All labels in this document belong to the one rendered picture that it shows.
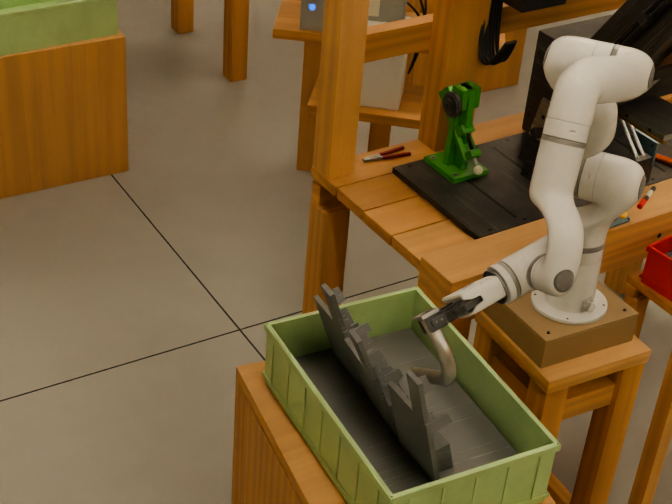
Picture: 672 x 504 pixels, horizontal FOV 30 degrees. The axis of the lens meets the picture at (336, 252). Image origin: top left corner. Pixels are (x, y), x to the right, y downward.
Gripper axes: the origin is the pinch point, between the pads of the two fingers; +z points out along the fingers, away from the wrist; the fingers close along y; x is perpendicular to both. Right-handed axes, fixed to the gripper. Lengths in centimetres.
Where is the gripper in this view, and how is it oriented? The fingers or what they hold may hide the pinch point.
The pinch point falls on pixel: (432, 322)
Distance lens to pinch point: 246.9
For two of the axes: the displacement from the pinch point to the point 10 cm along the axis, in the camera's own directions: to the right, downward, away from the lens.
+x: 4.6, 8.9, 0.3
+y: 2.8, -1.1, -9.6
